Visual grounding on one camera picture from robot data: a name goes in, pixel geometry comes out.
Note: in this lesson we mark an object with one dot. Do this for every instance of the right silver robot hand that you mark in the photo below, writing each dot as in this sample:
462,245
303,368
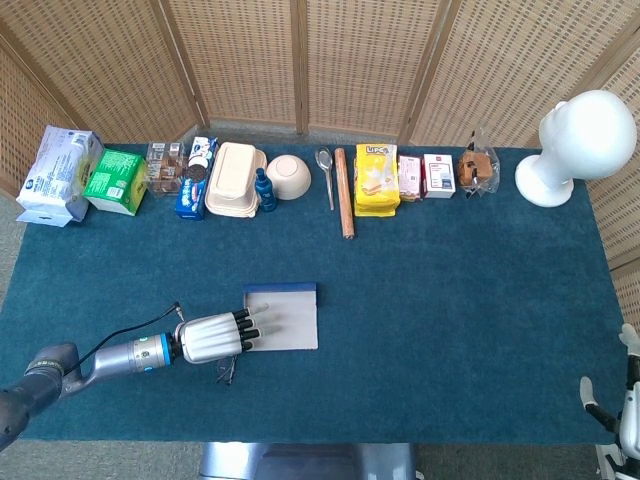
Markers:
631,400

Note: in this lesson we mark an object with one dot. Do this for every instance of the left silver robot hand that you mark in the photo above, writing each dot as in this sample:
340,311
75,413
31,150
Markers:
210,337

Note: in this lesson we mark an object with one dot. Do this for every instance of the thin-framed eyeglasses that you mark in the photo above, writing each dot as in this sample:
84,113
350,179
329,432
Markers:
225,370

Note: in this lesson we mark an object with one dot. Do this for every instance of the blue grey glasses case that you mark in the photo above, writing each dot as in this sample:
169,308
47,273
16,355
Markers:
295,325

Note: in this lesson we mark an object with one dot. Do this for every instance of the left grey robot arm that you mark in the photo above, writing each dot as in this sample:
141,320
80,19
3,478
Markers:
125,357

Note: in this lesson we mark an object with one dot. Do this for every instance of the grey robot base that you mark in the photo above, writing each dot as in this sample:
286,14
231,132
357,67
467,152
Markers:
310,462

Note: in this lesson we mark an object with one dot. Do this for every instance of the blue Oreo cookie box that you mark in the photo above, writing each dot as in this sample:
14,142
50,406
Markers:
195,190

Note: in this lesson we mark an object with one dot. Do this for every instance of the blue spray bottle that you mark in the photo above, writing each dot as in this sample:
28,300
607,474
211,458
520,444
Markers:
265,190

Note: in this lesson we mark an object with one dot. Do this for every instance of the beige lidded lunch box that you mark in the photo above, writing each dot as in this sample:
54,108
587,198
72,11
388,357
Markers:
232,180

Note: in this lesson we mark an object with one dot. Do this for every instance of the clear plastic cookie box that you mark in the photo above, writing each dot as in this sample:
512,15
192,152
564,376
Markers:
165,170

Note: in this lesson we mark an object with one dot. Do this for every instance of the beige upturned bowl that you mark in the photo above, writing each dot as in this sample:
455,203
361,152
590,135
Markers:
290,175

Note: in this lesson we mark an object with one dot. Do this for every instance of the green tissue pack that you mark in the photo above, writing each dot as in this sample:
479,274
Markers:
112,177

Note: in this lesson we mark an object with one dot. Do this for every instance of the blue carpet table cover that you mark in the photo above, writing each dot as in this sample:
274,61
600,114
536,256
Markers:
400,325

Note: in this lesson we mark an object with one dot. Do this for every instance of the wooden rolling pin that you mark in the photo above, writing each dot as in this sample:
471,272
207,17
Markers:
344,195

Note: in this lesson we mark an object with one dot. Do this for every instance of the metal spoon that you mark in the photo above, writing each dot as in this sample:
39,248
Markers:
324,159

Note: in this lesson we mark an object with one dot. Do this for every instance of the yellow biscuit pack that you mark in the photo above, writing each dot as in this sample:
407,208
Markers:
375,180

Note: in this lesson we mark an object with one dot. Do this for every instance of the white blue paper pack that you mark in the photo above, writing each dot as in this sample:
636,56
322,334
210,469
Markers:
55,170

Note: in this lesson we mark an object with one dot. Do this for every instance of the clear bag of pastries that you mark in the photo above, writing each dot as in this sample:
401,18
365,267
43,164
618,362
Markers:
475,167

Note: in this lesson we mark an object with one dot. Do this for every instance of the white red box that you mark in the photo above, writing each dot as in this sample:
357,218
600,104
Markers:
440,175

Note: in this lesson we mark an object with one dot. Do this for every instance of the wicker folding screen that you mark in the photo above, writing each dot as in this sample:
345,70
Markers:
350,60

